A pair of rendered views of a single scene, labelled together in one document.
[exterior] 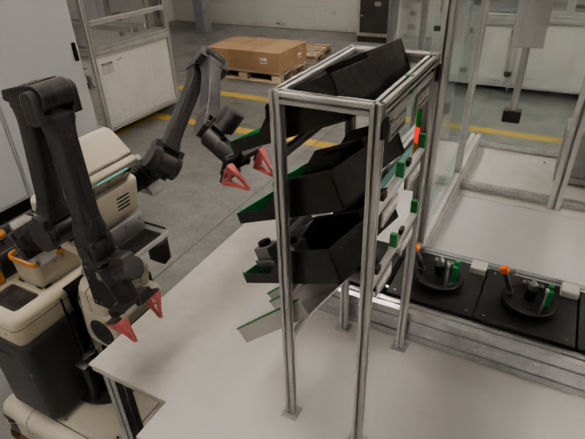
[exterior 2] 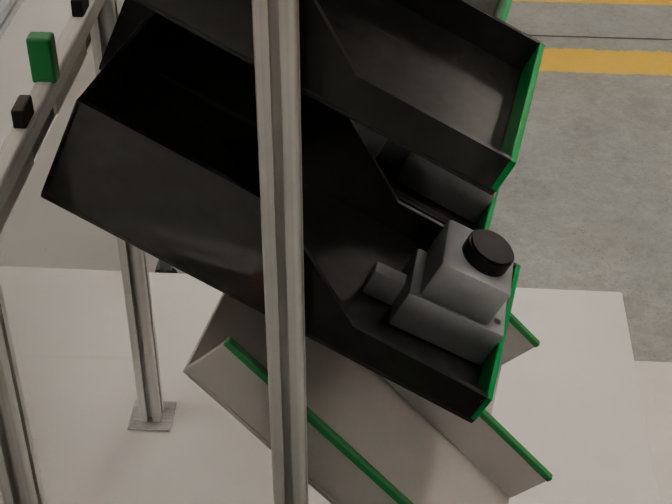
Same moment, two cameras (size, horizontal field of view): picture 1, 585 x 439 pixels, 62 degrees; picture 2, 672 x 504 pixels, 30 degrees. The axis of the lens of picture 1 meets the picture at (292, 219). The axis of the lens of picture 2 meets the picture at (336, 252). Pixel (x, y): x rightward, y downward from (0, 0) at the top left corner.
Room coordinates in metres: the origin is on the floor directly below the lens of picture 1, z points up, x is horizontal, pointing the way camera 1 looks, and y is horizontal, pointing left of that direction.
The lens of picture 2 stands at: (1.54, -0.34, 1.70)
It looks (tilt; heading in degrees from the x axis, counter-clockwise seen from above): 37 degrees down; 155
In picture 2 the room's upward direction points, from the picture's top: straight up
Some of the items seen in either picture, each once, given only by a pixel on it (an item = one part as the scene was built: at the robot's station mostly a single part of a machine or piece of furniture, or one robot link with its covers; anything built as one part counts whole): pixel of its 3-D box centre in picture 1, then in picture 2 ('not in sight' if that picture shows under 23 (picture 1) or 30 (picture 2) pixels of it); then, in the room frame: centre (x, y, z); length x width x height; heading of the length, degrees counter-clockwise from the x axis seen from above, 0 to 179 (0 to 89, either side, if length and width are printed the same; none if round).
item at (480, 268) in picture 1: (440, 267); not in sight; (1.12, -0.43, 1.01); 0.24 x 0.24 x 0.13; 61
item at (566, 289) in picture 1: (531, 292); not in sight; (1.00, -0.64, 1.01); 0.24 x 0.24 x 0.13; 61
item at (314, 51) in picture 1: (288, 52); not in sight; (8.04, -0.03, 0.07); 1.20 x 0.82 x 0.14; 68
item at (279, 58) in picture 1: (257, 58); not in sight; (7.13, 0.42, 0.20); 1.20 x 0.80 x 0.41; 61
